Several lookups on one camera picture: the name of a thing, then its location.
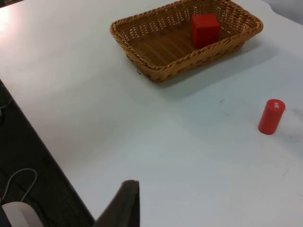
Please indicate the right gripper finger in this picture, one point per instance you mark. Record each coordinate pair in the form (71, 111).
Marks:
(125, 208)

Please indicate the pale brown wicker basket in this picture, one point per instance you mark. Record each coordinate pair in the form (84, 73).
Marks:
(165, 54)

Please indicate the red cylinder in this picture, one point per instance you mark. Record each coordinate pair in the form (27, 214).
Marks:
(271, 117)

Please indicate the white power adapter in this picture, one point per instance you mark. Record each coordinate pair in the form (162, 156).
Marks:
(20, 214)

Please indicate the red cube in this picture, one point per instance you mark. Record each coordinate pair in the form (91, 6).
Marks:
(204, 29)

